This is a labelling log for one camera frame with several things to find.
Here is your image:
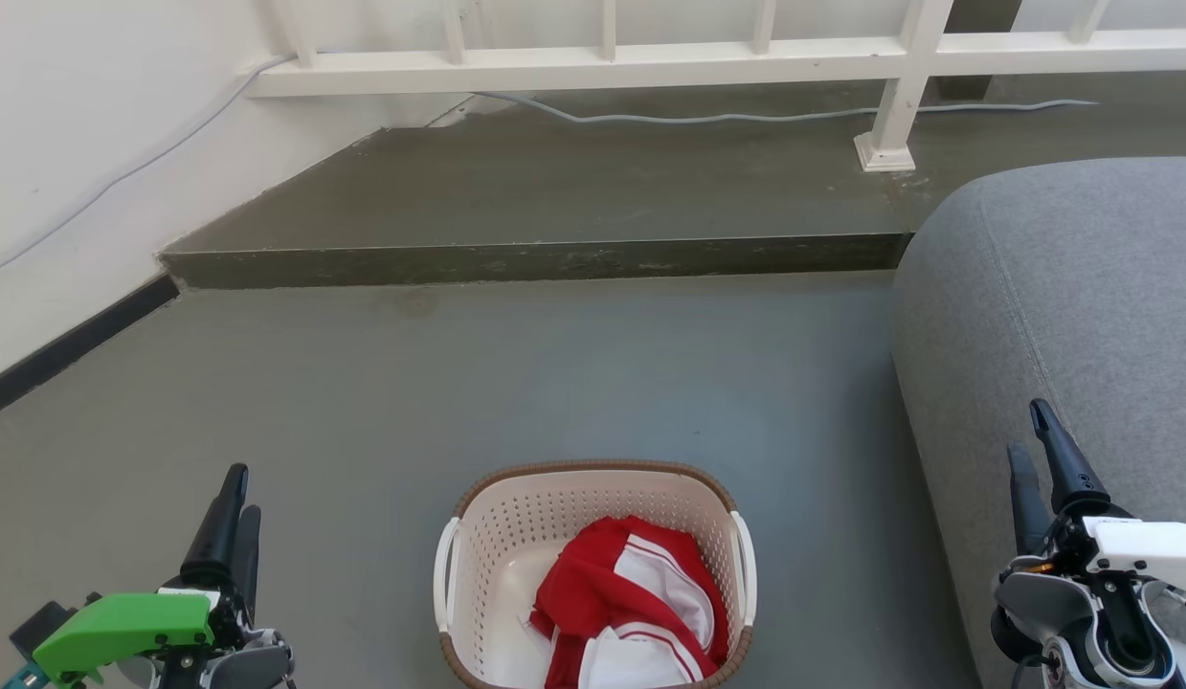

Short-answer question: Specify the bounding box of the cream perforated plastic laundry basket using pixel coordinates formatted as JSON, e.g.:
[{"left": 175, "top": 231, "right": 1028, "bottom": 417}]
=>
[{"left": 433, "top": 460, "right": 758, "bottom": 689}]

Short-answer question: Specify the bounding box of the black baseboard strip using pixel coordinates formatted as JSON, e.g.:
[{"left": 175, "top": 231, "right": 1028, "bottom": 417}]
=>
[{"left": 0, "top": 273, "right": 183, "bottom": 423}]

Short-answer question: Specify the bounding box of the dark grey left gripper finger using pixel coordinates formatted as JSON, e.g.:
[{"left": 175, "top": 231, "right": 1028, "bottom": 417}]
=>
[
  {"left": 180, "top": 464, "right": 250, "bottom": 588},
  {"left": 230, "top": 505, "right": 262, "bottom": 624}
]

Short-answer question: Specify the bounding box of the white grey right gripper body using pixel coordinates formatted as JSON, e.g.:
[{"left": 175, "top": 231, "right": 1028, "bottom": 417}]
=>
[{"left": 993, "top": 515, "right": 1186, "bottom": 671}]

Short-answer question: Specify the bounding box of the green grey left gripper body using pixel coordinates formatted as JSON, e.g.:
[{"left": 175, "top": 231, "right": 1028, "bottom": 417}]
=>
[{"left": 33, "top": 584, "right": 296, "bottom": 689}]

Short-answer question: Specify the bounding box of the red and white garment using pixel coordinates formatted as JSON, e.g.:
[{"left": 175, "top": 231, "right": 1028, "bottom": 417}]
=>
[{"left": 527, "top": 516, "right": 730, "bottom": 689}]

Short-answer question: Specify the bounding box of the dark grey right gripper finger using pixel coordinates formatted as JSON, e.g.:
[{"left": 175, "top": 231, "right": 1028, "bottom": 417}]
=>
[
  {"left": 1029, "top": 399, "right": 1111, "bottom": 517},
  {"left": 1007, "top": 442, "right": 1056, "bottom": 559}
]

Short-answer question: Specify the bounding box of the raised concrete step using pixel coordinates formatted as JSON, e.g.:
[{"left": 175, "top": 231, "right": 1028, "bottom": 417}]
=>
[{"left": 157, "top": 72, "right": 1186, "bottom": 291}]

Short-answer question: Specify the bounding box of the thin grey cable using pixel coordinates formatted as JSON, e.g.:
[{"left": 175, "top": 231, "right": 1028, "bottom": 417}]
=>
[{"left": 0, "top": 53, "right": 1101, "bottom": 281}]

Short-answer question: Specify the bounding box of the grey fabric sofa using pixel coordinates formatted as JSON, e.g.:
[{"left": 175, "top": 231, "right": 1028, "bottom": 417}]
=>
[{"left": 890, "top": 157, "right": 1186, "bottom": 689}]

